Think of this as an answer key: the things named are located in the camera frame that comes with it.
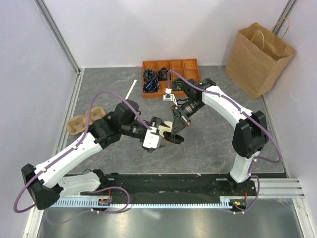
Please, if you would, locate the purple cable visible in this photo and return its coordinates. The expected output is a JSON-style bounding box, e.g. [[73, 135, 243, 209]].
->
[[13, 90, 156, 226], [166, 70, 283, 215]]

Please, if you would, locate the slotted cable duct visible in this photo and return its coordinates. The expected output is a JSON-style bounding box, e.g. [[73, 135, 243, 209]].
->
[[52, 197, 246, 209]]

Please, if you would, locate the cardboard cup carrier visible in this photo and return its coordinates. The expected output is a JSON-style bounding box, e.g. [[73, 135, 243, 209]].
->
[[66, 107, 106, 135]]

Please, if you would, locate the blue striped rolled tie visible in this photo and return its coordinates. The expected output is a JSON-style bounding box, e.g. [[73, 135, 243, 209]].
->
[[143, 78, 159, 93]]

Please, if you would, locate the orange compartment tray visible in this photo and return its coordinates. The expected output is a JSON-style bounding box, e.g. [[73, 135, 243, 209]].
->
[[142, 59, 201, 99]]

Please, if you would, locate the brown paper coffee cup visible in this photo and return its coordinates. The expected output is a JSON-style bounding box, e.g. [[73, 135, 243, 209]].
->
[[159, 121, 173, 143]]

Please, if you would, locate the green yellow rolled tie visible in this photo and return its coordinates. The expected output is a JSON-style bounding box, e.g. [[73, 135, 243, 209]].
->
[[172, 78, 185, 91]]

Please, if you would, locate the black brown rolled tie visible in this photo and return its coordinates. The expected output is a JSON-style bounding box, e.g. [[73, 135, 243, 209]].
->
[[158, 67, 169, 81]]

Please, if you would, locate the brown paper bag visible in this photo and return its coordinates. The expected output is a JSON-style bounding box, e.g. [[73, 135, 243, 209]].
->
[[225, 22, 296, 99]]

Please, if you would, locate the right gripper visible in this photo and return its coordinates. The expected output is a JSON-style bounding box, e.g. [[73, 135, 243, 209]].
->
[[170, 99, 205, 136]]

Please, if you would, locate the dark patterned rolled tie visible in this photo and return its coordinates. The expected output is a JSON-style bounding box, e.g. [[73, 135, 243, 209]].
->
[[143, 68, 156, 81]]

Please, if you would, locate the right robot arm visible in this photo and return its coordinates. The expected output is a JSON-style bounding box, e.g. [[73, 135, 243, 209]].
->
[[163, 78, 268, 195]]

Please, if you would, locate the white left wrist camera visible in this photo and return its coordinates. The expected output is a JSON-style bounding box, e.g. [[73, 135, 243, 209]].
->
[[142, 126, 162, 149]]

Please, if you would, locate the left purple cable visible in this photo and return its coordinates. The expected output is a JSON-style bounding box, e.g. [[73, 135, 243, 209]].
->
[[13, 90, 156, 226]]

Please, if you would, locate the black cup lid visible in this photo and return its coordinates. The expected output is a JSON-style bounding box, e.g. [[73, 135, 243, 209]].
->
[[163, 131, 184, 144]]

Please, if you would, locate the white wrapped straw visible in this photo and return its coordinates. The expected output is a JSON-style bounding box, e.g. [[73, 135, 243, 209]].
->
[[125, 79, 137, 100]]

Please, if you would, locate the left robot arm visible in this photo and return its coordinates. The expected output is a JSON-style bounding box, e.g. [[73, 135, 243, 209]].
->
[[21, 101, 165, 210]]

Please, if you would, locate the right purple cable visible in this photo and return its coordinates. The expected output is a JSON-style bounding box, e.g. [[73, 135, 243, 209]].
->
[[166, 70, 283, 215]]

